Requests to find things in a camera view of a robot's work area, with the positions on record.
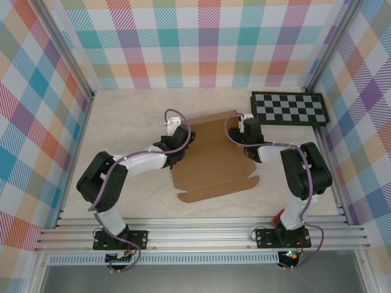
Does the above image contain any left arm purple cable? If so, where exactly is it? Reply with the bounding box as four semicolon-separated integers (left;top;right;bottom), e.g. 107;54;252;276
88;109;196;273

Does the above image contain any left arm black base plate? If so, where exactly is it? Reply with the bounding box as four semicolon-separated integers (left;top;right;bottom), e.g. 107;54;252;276
93;230;149;251

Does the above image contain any thin black wire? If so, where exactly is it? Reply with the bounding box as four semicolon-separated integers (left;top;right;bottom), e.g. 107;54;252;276
250;225;277;242

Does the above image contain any small green circuit board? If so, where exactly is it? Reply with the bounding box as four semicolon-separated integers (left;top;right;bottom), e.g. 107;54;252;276
105;250;136;264

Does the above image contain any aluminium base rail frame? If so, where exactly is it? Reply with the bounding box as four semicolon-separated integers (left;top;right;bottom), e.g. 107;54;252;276
33;217;372;253

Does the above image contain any grey metal panel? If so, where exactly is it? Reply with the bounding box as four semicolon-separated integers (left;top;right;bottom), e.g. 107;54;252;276
39;264;366;293

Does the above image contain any small lit circuit board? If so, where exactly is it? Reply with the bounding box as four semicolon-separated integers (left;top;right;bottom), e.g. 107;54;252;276
280;249;299;262

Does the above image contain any black grey chessboard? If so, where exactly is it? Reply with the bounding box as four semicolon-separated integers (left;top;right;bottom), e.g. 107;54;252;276
250;90;329;125

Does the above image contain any slotted white cable duct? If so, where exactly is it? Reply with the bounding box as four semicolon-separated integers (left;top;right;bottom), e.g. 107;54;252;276
48;255;280;266

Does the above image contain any brown cardboard box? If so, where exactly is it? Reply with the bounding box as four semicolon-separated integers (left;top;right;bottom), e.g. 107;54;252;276
170;110;260;204

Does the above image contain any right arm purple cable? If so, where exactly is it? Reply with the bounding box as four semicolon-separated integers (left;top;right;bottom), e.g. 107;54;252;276
224;113;325;270

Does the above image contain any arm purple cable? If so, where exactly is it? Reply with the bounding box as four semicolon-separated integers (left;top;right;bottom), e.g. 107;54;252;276
224;113;325;270
88;109;196;273

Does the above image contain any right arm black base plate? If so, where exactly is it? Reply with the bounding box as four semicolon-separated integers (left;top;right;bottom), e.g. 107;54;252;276
255;228;312;248

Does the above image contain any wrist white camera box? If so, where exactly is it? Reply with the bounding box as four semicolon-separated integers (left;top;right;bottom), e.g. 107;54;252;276
238;113;254;132
164;117;183;134

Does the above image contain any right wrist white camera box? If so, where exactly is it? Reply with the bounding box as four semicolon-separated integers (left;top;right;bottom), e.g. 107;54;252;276
238;113;254;132

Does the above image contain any aluminium corner post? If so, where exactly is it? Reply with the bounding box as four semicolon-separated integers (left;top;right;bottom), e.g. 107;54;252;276
30;0;95;100
304;0;364;92

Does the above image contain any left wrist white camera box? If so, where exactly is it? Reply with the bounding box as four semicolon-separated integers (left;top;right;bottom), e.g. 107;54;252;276
164;117;183;134

